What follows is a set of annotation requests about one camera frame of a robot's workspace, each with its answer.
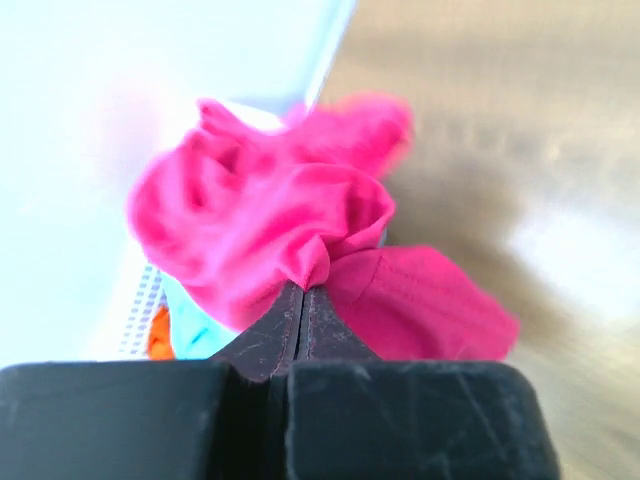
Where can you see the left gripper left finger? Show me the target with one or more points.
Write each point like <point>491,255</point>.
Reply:
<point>220,418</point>

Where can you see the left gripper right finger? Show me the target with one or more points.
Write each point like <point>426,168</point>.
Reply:
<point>351,416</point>

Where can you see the pink t shirt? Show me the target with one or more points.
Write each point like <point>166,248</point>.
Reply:
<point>234,214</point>

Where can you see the cyan t shirt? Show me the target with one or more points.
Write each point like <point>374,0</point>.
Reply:
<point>194,335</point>

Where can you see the orange t shirt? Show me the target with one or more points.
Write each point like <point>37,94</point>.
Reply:
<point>159,346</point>

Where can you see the white plastic laundry basket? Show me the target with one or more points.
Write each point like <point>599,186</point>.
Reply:
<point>290,59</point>

